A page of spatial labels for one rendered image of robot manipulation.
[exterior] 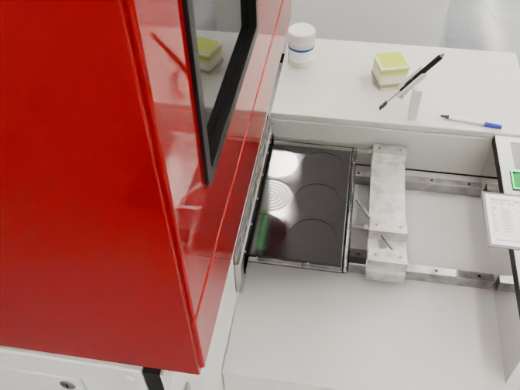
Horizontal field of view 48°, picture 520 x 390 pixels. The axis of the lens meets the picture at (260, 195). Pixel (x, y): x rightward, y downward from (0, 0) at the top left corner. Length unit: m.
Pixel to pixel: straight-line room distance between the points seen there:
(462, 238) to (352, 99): 0.43
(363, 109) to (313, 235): 0.37
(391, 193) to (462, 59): 0.48
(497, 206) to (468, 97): 0.37
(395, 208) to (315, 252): 0.23
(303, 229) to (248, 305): 0.20
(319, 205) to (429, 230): 0.27
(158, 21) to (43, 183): 0.17
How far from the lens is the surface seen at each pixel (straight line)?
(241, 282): 1.18
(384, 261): 1.21
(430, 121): 1.45
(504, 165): 1.39
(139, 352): 0.69
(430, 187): 1.47
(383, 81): 1.50
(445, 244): 1.38
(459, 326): 1.26
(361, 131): 1.44
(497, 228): 1.25
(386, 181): 1.40
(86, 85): 0.40
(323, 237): 1.24
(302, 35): 1.53
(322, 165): 1.39
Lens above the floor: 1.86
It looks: 47 degrees down
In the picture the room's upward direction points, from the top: 2 degrees counter-clockwise
